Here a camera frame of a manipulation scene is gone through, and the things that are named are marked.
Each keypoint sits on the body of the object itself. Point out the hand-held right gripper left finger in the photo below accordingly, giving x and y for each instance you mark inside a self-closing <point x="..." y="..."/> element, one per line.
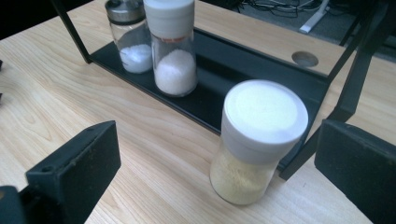
<point x="77" y="171"/>

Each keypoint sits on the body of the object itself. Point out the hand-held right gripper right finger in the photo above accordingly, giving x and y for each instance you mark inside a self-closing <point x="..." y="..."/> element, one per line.
<point x="358" y="168"/>

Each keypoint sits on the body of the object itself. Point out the glass jar of yellow granules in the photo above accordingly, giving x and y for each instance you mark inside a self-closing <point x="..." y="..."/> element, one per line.
<point x="261" y="124"/>

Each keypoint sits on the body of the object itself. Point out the black metal rack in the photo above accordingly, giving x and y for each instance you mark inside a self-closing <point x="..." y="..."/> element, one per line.
<point x="218" y="71"/>

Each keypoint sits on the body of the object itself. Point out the steel-lidded jar of white powder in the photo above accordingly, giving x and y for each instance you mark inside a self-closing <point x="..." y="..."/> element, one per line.
<point x="134" y="57"/>

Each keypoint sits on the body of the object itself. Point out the white-lidded jar of white granules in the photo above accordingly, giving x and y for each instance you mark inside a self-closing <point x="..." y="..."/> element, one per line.
<point x="174" y="71"/>

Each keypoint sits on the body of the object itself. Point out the white metal bar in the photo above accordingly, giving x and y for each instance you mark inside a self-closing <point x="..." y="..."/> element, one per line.
<point x="313" y="20"/>

